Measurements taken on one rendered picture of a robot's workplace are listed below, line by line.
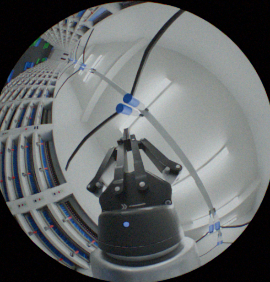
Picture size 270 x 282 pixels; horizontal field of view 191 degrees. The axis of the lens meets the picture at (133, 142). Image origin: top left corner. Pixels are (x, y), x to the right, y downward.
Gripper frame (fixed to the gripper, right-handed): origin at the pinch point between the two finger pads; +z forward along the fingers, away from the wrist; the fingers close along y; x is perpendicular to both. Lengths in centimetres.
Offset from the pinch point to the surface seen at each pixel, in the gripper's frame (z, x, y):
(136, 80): 23.8, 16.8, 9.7
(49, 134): 46, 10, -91
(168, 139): 35, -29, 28
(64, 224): -25, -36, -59
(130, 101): 27.4, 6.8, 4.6
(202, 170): 23, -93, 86
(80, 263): -61, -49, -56
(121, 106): 29.6, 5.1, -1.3
